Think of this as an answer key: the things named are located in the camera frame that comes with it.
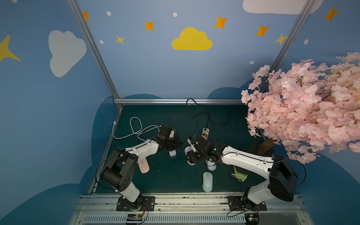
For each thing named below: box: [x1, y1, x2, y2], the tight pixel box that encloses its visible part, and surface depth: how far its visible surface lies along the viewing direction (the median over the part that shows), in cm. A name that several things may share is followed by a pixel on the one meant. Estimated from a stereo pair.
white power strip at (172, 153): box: [168, 149, 177, 158], surface depth 93 cm
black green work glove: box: [231, 165, 250, 182], surface depth 85 cm
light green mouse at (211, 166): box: [206, 160, 217, 172], surface depth 88 cm
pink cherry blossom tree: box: [240, 52, 360, 165], surface depth 58 cm
